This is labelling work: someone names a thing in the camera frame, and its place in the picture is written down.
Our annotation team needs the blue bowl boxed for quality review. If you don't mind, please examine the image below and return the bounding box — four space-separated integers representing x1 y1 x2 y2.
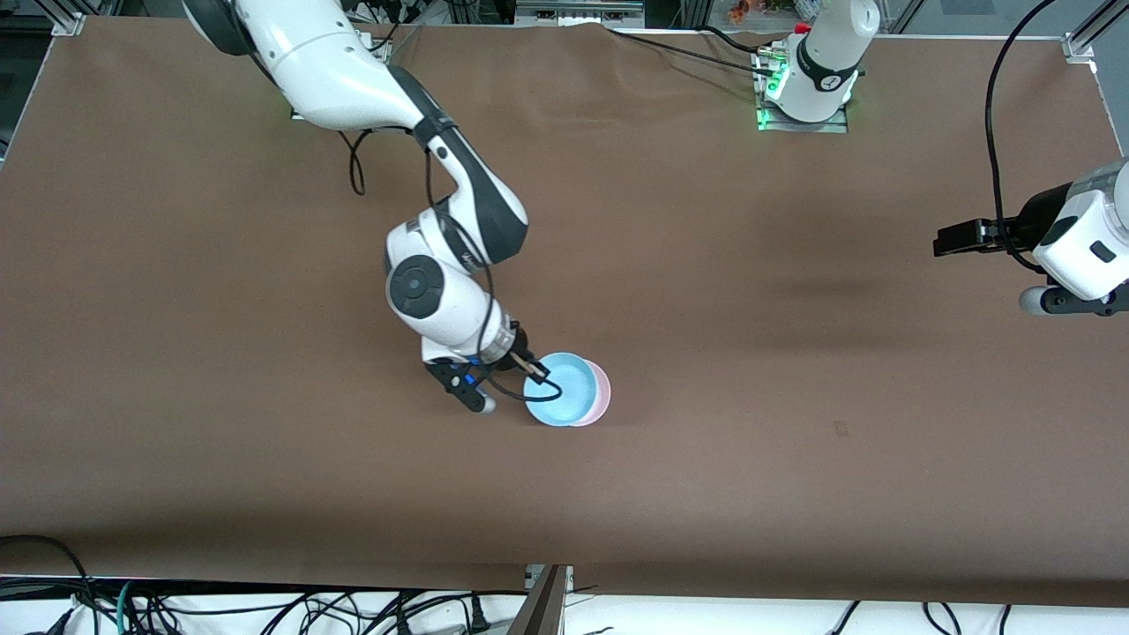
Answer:
523 353 599 427

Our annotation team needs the pink bowl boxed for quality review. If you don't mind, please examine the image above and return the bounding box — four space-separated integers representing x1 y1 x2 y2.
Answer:
573 360 611 427

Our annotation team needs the brown table cloth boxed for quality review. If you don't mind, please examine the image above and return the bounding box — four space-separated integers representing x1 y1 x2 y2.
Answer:
0 16 1129 609

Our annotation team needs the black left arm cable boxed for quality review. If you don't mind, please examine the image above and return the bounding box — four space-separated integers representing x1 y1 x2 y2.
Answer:
985 0 1059 270

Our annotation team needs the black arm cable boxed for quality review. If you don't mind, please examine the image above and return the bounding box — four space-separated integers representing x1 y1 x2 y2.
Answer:
985 0 1059 270
348 128 565 402

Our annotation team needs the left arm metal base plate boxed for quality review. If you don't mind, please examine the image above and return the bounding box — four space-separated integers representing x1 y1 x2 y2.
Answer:
757 44 849 133

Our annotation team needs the aluminium frame profile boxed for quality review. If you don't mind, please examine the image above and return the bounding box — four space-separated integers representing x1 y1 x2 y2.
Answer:
1063 0 1129 64

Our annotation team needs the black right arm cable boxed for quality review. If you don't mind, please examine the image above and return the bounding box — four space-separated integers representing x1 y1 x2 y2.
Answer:
348 128 565 402

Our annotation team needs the grey metal frame post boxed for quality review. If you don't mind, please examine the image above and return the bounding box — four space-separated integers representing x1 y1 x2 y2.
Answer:
507 564 574 635

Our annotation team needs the short black base cable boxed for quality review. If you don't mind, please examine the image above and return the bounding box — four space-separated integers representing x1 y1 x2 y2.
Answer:
697 25 777 54

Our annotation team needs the black right base cable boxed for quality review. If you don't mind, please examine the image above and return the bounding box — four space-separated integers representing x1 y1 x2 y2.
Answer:
366 0 424 54

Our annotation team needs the long black base cable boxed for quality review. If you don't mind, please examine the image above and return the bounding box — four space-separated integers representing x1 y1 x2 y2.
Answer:
609 29 777 76

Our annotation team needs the grey metal rail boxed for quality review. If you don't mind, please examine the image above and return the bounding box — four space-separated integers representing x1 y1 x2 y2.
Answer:
516 0 645 27

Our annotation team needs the black looped floor cable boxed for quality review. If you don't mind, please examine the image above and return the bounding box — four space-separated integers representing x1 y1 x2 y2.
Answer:
0 535 93 635

